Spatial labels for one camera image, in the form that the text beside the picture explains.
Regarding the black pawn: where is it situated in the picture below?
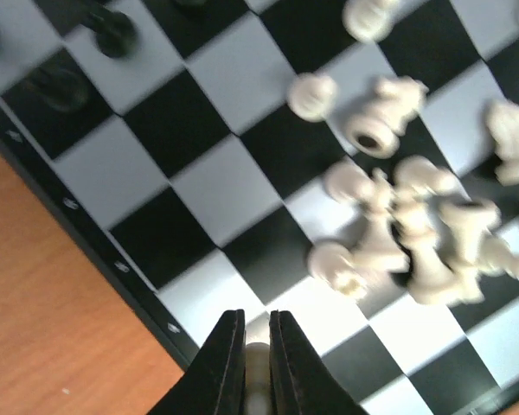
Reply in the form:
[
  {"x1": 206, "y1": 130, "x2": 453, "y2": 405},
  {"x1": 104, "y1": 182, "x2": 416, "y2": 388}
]
[
  {"x1": 22, "y1": 67, "x2": 89, "y2": 113},
  {"x1": 82, "y1": 3, "x2": 138, "y2": 59}
]

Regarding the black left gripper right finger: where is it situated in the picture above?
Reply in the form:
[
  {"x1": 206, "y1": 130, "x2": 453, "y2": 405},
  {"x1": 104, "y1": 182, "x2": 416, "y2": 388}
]
[{"x1": 269, "y1": 310, "x2": 366, "y2": 415}]

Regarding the white bishop lying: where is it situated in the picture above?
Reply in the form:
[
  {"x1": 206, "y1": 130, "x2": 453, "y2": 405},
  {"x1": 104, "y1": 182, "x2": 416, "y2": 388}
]
[{"x1": 351, "y1": 169, "x2": 409, "y2": 272}]

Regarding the white pawn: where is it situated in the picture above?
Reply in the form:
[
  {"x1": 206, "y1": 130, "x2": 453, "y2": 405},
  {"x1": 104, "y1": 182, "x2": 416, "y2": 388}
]
[
  {"x1": 394, "y1": 155, "x2": 458, "y2": 195},
  {"x1": 324, "y1": 162, "x2": 374, "y2": 204},
  {"x1": 342, "y1": 0, "x2": 401, "y2": 43},
  {"x1": 244, "y1": 342, "x2": 272, "y2": 415},
  {"x1": 286, "y1": 73, "x2": 338, "y2": 122}
]

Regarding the black white chessboard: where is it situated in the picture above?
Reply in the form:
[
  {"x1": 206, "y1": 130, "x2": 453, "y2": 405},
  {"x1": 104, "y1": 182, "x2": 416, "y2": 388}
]
[{"x1": 0, "y1": 1, "x2": 519, "y2": 414}]

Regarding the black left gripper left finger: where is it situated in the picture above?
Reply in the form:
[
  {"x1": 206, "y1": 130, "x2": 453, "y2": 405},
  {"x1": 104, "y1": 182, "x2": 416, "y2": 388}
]
[{"x1": 149, "y1": 310, "x2": 245, "y2": 415}]

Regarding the white knight lying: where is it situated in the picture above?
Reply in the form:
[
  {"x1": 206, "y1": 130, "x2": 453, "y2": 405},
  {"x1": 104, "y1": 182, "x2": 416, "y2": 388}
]
[{"x1": 344, "y1": 76, "x2": 429, "y2": 159}]

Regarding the white king lying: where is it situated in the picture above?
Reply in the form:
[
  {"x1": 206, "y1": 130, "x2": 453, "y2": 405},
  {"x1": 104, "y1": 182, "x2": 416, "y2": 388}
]
[{"x1": 393, "y1": 187, "x2": 460, "y2": 306}]

